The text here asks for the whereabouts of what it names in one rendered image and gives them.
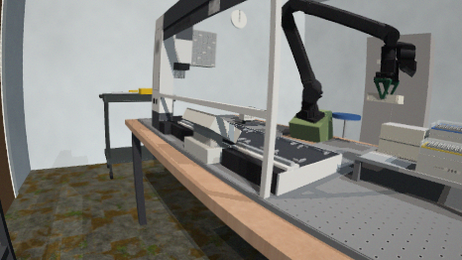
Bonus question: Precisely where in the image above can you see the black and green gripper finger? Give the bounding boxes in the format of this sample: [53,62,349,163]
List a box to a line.
[383,81,400,94]
[374,78,392,99]

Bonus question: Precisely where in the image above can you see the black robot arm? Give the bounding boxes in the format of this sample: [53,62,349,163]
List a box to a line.
[282,0,416,123]

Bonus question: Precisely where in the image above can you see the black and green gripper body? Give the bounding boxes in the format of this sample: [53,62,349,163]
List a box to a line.
[374,59,399,81]

